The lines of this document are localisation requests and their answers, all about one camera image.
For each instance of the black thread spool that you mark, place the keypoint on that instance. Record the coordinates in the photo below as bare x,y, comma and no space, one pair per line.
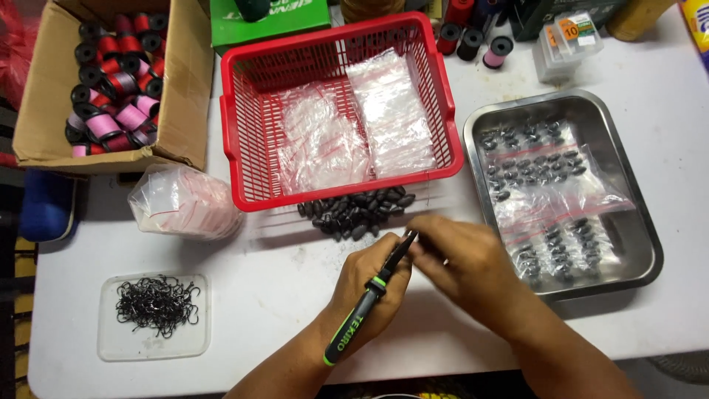
471,44

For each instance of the bundle of small zip bags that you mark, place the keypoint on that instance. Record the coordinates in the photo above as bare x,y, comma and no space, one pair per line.
185,202

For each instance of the person's right fingers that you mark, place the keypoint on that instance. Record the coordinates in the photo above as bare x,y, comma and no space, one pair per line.
426,244

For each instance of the yellow packet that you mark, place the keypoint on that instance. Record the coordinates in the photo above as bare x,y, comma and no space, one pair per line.
698,25

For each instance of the heap of thread spools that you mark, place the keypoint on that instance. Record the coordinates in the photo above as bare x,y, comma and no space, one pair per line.
119,83

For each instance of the steel tray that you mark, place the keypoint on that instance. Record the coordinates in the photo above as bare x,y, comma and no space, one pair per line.
562,194

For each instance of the red plastic bag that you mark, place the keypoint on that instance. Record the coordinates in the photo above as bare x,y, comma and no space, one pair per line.
16,50

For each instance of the person's right hand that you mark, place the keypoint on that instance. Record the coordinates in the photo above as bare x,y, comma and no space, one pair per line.
471,266

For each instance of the pile of black sinkers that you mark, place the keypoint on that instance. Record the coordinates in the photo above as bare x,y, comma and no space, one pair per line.
357,210

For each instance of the person's left fingers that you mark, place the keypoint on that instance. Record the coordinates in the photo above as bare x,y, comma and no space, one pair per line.
396,252

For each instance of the person's left hand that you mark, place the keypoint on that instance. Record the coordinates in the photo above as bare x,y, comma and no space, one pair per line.
363,288

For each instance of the clear hook boxes stack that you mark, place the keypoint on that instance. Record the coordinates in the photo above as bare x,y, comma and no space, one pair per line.
565,44

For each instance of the loose pile of clear bags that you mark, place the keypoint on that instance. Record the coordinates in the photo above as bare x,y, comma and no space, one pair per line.
321,141

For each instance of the pink thread spool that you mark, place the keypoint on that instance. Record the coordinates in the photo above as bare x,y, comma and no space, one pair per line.
497,52

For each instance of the clear lid tray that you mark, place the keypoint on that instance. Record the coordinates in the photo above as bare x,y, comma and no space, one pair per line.
154,316

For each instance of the bagged sinkers pile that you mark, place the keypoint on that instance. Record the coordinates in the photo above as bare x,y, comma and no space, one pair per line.
551,194

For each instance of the red thread spool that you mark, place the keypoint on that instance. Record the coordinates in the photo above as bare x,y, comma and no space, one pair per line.
447,39

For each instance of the brown cylinder container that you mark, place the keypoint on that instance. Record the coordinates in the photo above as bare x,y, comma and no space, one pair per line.
640,19

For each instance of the pile of black fish hooks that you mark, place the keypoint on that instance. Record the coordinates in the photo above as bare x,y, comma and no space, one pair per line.
158,305

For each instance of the neat stack of clear bags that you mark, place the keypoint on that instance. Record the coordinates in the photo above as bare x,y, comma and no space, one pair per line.
390,113

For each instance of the blue stool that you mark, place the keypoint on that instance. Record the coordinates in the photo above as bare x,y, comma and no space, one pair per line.
47,205

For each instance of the green carton box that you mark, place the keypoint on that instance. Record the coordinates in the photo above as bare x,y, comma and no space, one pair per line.
268,22

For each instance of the dark green box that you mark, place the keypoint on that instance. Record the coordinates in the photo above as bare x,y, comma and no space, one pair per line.
545,16

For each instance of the cardboard box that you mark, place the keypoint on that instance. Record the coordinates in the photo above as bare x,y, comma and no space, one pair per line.
111,83

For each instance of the red plastic basket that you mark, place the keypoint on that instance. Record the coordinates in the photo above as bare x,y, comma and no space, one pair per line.
338,111

